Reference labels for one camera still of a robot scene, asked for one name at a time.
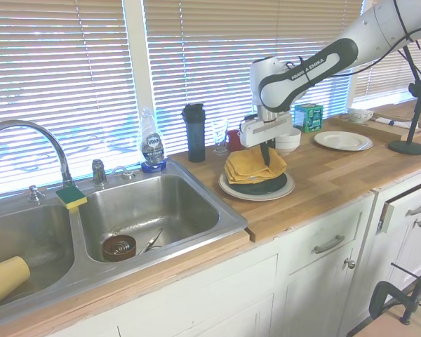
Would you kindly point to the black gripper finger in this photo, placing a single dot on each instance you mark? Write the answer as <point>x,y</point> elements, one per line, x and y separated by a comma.
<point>264,154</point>
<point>269,154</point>

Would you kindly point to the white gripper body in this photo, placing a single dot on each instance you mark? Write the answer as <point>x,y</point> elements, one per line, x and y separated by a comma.
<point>266,130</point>

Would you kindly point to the yellow terry cloth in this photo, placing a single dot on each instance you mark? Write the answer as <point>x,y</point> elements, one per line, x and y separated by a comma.
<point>245,165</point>

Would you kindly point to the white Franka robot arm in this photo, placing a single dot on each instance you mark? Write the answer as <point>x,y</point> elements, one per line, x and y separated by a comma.
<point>337,56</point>

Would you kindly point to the dark blue plate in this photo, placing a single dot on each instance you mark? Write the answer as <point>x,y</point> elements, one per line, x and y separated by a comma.
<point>268,189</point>

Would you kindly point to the dark plate on white plate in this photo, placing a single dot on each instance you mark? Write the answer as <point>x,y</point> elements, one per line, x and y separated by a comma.
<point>258,197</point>

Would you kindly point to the white dinner plate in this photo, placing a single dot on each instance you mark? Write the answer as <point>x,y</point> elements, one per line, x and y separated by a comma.
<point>343,141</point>

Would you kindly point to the white ceramic bowl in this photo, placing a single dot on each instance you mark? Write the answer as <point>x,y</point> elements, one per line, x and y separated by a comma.
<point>294,135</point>
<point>289,149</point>

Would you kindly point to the red cup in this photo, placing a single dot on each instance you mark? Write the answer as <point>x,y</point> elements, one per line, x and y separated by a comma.
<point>233,142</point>

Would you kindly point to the green cardboard box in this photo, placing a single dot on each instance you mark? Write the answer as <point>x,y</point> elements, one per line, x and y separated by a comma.
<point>308,117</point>

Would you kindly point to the clear glass goblet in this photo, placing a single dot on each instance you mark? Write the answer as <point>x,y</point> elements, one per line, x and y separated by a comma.
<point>220,135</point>

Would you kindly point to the black shaker bottle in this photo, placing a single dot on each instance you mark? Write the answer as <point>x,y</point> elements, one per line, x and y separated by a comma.
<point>195,133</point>

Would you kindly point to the beige window blind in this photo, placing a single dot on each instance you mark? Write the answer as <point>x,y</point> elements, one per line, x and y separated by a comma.
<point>382,80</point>
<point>49,63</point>
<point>214,52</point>

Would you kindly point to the patterned white bowl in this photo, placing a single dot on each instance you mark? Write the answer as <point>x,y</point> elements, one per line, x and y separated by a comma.
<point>360,115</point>

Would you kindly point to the Dawn dish soap bottle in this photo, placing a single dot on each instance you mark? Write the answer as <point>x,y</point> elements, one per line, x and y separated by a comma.
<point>152,144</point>

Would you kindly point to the wooden tray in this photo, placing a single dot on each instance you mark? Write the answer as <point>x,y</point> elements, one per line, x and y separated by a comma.
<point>379,130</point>

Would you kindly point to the stainless steel double sink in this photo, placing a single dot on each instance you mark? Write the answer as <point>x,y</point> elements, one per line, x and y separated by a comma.
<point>151,207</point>

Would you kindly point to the white rolled napkin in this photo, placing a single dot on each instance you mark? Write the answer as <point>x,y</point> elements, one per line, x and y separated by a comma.
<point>394,123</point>

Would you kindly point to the metal utensils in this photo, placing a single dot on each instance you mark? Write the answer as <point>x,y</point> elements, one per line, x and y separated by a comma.
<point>152,240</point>

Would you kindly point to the white kitchen cabinet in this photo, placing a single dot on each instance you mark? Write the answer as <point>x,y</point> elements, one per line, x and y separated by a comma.
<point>231,291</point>

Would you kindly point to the brown bowl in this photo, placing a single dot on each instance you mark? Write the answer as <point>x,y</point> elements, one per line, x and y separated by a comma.
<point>119,251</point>

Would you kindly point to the black clamp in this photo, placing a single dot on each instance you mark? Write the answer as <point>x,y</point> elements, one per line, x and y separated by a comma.
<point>379,295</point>

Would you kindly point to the yellow green sponge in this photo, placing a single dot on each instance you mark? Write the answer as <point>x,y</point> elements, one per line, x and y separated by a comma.
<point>70,196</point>

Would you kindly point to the chrome gooseneck faucet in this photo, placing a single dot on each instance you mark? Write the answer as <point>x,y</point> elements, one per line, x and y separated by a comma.
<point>58,147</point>

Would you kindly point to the chrome sink hole cap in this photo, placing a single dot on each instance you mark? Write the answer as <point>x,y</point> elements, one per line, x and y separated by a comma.
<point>34,193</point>

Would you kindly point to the yellow plastic cup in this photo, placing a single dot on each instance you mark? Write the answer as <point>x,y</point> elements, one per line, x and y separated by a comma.
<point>5,277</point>

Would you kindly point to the black camera stand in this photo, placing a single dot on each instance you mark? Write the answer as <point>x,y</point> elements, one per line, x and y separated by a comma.
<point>407,145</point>

